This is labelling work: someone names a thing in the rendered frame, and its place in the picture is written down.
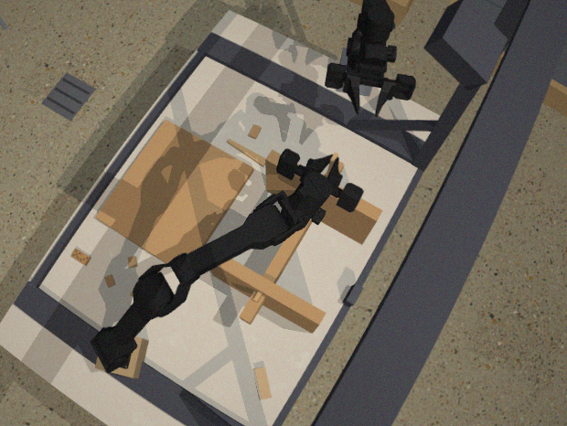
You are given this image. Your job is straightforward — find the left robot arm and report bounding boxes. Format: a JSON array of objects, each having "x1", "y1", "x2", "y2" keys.
[{"x1": 91, "y1": 173, "x2": 332, "y2": 373}]

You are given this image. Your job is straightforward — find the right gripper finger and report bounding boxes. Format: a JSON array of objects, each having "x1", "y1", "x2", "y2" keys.
[
  {"x1": 375, "y1": 81, "x2": 397, "y2": 117},
  {"x1": 343, "y1": 75, "x2": 360, "y2": 114}
]

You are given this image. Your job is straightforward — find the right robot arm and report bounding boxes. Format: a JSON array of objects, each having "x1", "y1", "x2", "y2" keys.
[{"x1": 347, "y1": 0, "x2": 397, "y2": 73}]

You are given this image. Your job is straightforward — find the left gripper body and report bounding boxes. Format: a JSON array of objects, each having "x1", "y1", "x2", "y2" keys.
[{"x1": 276, "y1": 149, "x2": 364, "y2": 212}]

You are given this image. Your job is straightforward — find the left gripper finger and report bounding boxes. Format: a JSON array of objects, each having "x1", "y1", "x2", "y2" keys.
[
  {"x1": 328, "y1": 157, "x2": 342, "y2": 184},
  {"x1": 307, "y1": 154, "x2": 333, "y2": 174}
]

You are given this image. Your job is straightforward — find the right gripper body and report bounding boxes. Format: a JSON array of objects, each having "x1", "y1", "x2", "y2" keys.
[{"x1": 325, "y1": 63, "x2": 416, "y2": 101}]

